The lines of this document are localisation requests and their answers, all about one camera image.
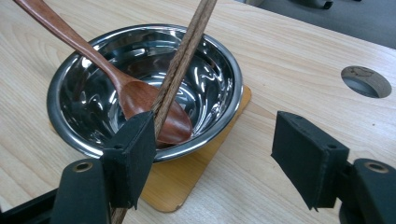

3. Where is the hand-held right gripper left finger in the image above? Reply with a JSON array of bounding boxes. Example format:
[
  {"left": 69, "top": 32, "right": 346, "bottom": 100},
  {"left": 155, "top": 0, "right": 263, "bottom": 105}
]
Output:
[{"left": 100, "top": 110, "right": 158, "bottom": 210}]

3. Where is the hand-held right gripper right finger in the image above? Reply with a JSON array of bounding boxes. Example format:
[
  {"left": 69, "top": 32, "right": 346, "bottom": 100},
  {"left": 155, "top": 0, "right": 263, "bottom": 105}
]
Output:
[{"left": 270, "top": 110, "right": 350, "bottom": 211}]

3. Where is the wooden coaster with slots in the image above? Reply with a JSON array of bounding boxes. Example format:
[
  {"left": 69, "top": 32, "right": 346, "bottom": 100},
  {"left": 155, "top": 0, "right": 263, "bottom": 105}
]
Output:
[{"left": 48, "top": 85, "right": 252, "bottom": 214}]

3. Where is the reddish brown wooden spoon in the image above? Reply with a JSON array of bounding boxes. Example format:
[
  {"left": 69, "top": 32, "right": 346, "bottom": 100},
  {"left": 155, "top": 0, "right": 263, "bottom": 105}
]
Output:
[{"left": 13, "top": 0, "right": 194, "bottom": 147}]

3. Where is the stainless steel bowl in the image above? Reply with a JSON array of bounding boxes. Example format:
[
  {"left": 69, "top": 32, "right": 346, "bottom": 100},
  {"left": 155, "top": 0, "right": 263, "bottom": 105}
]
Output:
[{"left": 46, "top": 23, "right": 244, "bottom": 163}]

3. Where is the dark wooden chopstick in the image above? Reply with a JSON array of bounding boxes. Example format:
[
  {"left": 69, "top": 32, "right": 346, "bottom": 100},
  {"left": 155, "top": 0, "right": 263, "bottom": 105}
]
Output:
[
  {"left": 110, "top": 0, "right": 210, "bottom": 224},
  {"left": 115, "top": 0, "right": 219, "bottom": 224}
]

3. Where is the black chair base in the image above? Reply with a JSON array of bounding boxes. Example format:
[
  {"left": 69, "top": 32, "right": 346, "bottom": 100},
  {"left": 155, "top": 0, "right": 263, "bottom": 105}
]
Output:
[{"left": 290, "top": 0, "right": 362, "bottom": 9}]

